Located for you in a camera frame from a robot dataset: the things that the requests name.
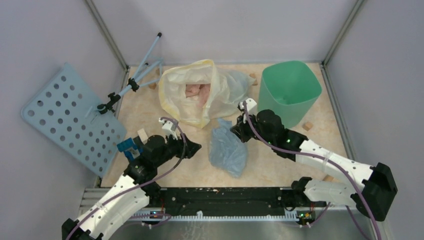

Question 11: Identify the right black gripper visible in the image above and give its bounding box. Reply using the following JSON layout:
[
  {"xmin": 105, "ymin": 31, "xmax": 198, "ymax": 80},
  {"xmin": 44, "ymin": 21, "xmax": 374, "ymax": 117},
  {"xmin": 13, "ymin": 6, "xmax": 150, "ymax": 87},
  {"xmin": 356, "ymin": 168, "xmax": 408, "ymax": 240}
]
[{"xmin": 230, "ymin": 110, "xmax": 274, "ymax": 146}]

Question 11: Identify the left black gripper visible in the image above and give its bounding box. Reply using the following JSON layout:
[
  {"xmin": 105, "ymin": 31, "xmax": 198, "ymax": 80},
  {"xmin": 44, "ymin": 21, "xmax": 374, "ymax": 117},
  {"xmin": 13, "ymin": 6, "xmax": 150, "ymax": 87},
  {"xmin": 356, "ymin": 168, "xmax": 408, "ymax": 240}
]
[{"xmin": 155, "ymin": 130, "xmax": 202, "ymax": 167}]

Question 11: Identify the light blue plastic bag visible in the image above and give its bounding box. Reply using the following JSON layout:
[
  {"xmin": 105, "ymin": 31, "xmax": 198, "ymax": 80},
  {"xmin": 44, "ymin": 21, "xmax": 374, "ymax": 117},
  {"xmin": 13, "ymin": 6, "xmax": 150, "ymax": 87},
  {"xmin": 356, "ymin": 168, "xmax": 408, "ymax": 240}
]
[{"xmin": 208, "ymin": 118, "xmax": 248, "ymax": 178}]

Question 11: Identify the translucent white yellow trash bag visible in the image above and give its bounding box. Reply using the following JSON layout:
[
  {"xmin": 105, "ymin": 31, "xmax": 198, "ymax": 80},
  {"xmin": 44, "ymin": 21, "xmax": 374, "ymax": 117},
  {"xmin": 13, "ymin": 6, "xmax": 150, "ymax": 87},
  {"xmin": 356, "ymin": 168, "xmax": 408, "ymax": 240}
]
[{"xmin": 158, "ymin": 59, "xmax": 257, "ymax": 128}]

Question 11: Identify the green plastic trash bin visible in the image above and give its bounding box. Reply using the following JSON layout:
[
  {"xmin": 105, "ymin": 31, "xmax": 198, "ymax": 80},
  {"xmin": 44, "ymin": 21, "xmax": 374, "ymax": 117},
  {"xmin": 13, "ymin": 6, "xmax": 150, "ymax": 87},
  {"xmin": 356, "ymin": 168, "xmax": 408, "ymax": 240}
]
[{"xmin": 257, "ymin": 60, "xmax": 323, "ymax": 128}]

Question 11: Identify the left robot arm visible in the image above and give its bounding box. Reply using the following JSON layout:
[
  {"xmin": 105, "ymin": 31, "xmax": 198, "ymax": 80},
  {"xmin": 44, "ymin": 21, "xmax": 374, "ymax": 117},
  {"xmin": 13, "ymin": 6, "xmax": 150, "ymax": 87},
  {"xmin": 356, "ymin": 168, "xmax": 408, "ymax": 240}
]
[{"xmin": 61, "ymin": 134, "xmax": 202, "ymax": 240}]

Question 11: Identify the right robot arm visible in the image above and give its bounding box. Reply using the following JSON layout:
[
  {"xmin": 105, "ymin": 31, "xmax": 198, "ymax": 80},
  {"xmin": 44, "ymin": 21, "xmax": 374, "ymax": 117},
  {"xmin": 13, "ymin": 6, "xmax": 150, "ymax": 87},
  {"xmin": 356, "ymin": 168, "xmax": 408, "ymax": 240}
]
[{"xmin": 230, "ymin": 107, "xmax": 398, "ymax": 222}]

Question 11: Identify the wooden block near bin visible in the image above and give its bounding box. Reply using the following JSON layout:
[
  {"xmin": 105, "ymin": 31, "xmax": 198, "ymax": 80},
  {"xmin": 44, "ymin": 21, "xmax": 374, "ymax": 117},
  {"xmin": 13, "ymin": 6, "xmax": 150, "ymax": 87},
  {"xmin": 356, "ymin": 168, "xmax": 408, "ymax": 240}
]
[{"xmin": 249, "ymin": 73, "xmax": 258, "ymax": 86}]

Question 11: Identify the wooden block left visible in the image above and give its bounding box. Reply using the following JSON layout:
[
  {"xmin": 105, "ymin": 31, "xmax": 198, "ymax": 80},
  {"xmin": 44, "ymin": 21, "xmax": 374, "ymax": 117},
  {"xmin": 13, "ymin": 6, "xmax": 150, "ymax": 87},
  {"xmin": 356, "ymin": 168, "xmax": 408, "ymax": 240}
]
[{"xmin": 137, "ymin": 128, "xmax": 149, "ymax": 144}]

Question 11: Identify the blue clamp block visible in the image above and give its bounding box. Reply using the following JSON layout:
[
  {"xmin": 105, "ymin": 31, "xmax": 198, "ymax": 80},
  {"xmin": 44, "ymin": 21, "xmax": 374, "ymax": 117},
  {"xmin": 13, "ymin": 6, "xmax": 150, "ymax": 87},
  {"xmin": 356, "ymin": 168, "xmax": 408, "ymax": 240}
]
[{"xmin": 117, "ymin": 136, "xmax": 144, "ymax": 163}]

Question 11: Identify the pink bag inside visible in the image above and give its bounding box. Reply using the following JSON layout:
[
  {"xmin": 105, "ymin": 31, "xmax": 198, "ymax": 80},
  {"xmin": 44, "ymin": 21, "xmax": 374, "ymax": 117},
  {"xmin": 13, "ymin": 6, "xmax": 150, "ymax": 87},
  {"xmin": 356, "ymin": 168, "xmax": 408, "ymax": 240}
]
[{"xmin": 185, "ymin": 84, "xmax": 211, "ymax": 107}]

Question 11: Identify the small wooden block near tripod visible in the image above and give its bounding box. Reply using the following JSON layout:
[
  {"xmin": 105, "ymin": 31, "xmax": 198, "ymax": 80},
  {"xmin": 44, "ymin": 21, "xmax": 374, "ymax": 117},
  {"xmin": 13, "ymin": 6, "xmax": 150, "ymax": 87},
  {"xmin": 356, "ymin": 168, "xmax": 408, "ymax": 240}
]
[{"xmin": 148, "ymin": 82, "xmax": 157, "ymax": 90}]

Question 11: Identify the wooden cube block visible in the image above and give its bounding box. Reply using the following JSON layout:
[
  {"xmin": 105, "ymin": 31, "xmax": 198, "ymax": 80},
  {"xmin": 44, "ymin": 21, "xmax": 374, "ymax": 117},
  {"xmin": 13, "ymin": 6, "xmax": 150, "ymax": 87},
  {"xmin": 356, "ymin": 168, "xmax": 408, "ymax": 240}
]
[{"xmin": 302, "ymin": 121, "xmax": 314, "ymax": 131}]

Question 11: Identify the light blue tripod stand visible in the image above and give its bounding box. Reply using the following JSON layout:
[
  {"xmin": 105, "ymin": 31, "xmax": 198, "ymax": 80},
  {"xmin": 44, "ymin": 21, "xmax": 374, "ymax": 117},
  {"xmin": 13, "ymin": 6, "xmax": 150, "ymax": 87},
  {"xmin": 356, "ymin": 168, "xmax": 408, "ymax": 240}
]
[{"xmin": 96, "ymin": 32, "xmax": 164, "ymax": 115}]

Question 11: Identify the light blue perforated board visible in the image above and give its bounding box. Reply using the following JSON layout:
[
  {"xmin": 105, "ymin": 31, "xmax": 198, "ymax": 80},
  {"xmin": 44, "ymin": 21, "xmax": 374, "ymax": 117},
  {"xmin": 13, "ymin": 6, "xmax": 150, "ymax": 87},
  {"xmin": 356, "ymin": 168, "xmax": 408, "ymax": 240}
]
[{"xmin": 21, "ymin": 63, "xmax": 127, "ymax": 178}]

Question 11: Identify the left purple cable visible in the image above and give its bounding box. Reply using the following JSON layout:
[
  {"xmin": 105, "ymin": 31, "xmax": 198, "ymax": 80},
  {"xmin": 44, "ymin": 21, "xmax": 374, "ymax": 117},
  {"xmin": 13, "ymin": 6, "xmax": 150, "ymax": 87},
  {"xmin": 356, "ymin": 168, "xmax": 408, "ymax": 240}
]
[{"xmin": 64, "ymin": 116, "xmax": 187, "ymax": 240}]

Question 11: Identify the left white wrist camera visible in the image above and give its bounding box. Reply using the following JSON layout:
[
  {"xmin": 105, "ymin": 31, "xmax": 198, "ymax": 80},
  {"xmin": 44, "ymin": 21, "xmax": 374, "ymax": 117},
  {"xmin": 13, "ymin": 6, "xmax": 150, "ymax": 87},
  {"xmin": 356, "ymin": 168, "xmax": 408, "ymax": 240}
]
[{"xmin": 158, "ymin": 117, "xmax": 179, "ymax": 140}]

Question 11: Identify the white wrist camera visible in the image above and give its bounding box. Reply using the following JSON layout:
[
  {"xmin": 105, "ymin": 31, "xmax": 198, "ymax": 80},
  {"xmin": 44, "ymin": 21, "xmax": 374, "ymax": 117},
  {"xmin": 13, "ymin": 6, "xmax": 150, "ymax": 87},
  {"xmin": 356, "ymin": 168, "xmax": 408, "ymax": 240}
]
[
  {"xmin": 237, "ymin": 98, "xmax": 258, "ymax": 115},
  {"xmin": 158, "ymin": 117, "xmax": 179, "ymax": 140}
]

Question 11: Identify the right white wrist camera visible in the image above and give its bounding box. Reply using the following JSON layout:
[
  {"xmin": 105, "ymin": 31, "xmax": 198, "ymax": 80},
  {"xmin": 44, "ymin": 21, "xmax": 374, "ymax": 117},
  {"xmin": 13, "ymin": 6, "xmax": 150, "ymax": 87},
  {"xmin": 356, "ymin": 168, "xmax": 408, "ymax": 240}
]
[{"xmin": 237, "ymin": 98, "xmax": 258, "ymax": 115}]

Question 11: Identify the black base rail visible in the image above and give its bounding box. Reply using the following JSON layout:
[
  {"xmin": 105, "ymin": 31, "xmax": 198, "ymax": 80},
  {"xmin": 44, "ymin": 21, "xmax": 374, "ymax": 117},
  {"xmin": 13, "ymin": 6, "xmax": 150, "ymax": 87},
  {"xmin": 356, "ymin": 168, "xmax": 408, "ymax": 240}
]
[{"xmin": 148, "ymin": 187, "xmax": 327, "ymax": 217}]

